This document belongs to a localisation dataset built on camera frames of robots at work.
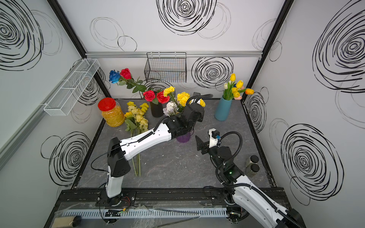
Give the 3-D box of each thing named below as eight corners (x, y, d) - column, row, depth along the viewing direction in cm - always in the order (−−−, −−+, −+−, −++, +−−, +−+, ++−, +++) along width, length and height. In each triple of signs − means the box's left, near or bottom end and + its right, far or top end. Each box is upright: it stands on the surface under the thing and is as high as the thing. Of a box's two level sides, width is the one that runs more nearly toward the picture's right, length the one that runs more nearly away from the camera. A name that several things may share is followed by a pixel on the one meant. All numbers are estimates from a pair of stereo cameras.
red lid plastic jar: (107, 127, 105) (93, 109, 89) (112, 115, 112) (100, 97, 97) (123, 127, 105) (112, 109, 89) (127, 115, 112) (118, 97, 97)
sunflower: (127, 133, 101) (125, 127, 96) (126, 118, 109) (123, 113, 104) (137, 130, 102) (135, 125, 97) (135, 116, 111) (132, 111, 106)
